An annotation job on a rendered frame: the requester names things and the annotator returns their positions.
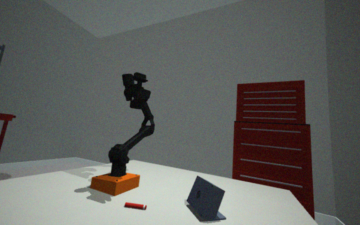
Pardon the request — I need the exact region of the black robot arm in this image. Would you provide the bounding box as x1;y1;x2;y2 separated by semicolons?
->
108;74;155;177

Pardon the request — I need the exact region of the blue-grey square panel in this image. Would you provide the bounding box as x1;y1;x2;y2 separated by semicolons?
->
186;175;227;221

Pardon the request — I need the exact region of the red peg with white band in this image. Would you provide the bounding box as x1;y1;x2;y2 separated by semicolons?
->
124;202;147;210

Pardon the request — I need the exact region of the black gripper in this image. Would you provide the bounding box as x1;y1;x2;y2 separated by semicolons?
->
127;72;148;110

